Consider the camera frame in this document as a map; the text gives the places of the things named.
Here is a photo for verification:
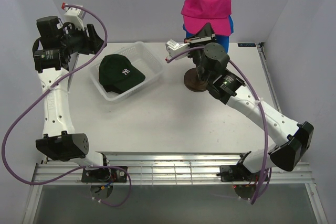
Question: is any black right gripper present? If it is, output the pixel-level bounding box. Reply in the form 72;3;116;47
184;22;217;82

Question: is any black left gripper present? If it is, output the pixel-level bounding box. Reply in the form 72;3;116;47
59;22;107;55

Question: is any blue baseball cap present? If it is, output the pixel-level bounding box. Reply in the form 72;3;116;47
182;16;234;53

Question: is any magenta baseball cap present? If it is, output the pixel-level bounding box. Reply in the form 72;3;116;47
181;0;233;37

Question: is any black baseball cap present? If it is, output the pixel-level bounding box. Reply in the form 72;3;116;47
98;54;145;92

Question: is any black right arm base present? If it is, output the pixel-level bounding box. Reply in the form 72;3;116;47
216;165;269;186

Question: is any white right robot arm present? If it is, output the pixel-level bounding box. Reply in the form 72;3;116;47
184;23;314;180

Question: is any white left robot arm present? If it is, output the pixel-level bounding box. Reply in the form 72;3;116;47
32;16;111;182

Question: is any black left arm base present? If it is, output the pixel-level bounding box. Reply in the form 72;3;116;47
81;166;128;183

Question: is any white plastic basket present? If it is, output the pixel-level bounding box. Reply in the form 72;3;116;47
89;42;163;103

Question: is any dark wooden mannequin stand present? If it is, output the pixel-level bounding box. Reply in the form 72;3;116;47
184;68;207;92

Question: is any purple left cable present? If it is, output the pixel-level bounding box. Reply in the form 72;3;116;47
1;3;132;207

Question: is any purple cable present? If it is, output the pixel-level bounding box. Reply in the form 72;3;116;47
166;46;272;205
1;3;132;207

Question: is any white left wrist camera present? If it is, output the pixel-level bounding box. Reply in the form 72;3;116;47
61;3;86;30

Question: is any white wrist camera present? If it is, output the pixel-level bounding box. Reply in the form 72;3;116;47
165;40;189;63
61;3;86;30

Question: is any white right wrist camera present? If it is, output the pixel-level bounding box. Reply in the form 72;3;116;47
165;40;189;63

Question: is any aluminium rail frame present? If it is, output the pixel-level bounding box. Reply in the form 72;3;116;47
24;59;317;223

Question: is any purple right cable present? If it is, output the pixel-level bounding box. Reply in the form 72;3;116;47
166;46;272;205

